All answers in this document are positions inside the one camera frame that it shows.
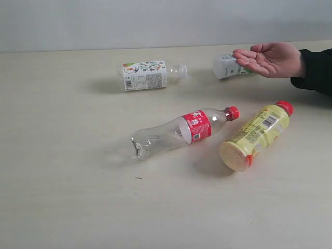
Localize yellow juice bottle red cap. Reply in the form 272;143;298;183
219;101;294;172

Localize black sleeved forearm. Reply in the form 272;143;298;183
290;49;331;96

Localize clear bottle white floral label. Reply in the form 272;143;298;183
117;60;188;92

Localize white bottle green label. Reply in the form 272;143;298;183
213;54;252;79

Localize person's open bare hand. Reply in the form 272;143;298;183
233;42;306;78

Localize clear cola bottle red label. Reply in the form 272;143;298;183
131;106;240;160

